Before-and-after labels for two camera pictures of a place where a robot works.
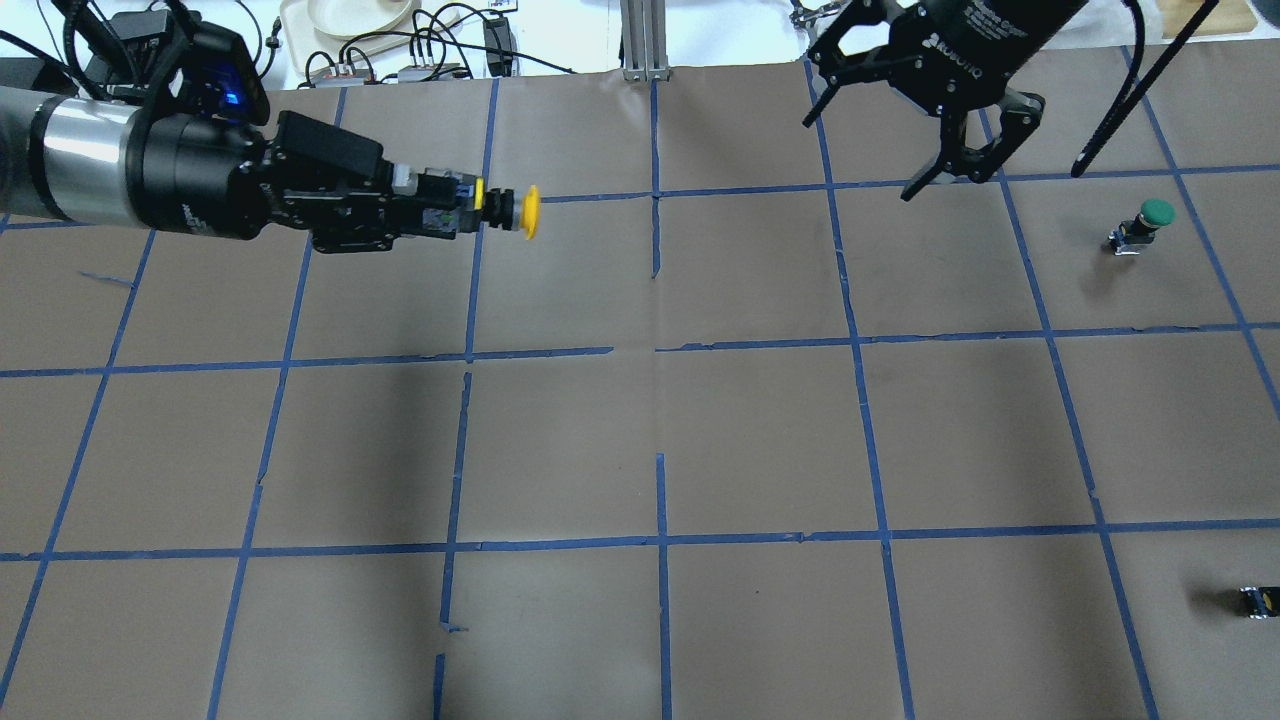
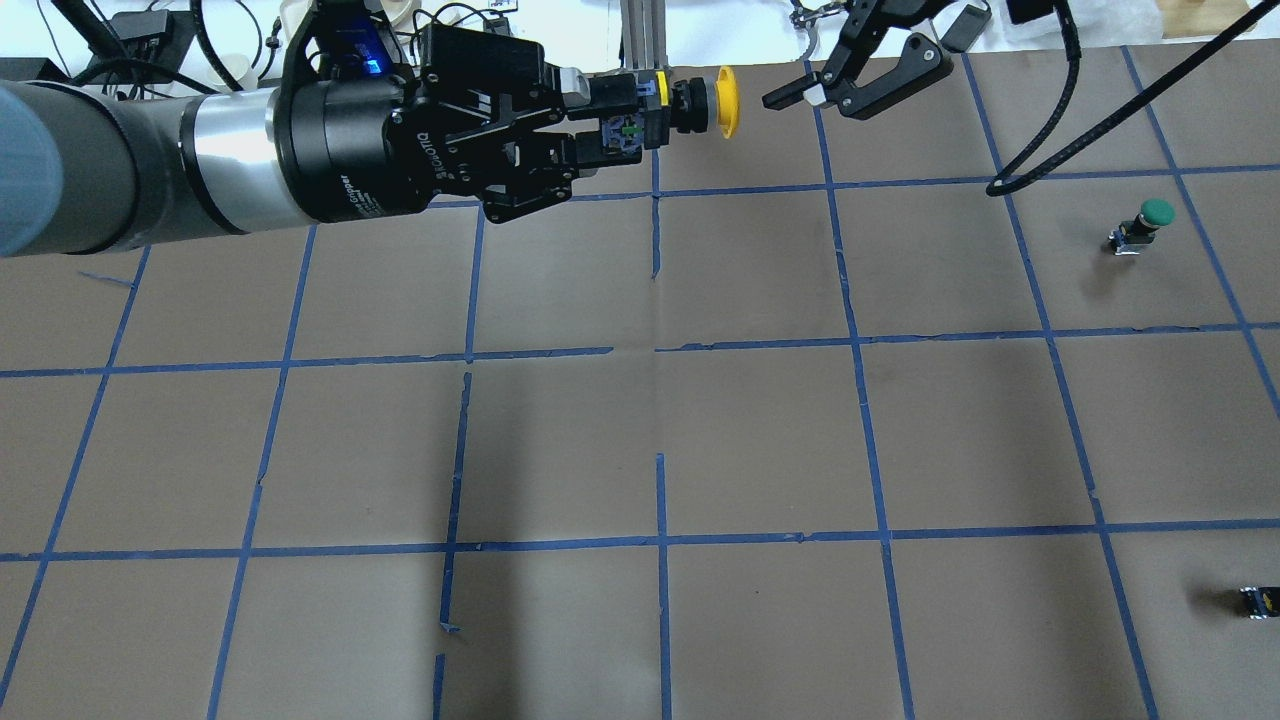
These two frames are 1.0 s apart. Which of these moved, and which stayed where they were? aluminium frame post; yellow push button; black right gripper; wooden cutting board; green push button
Moved: black right gripper; yellow push button
Stayed: wooden cutting board; aluminium frame post; green push button
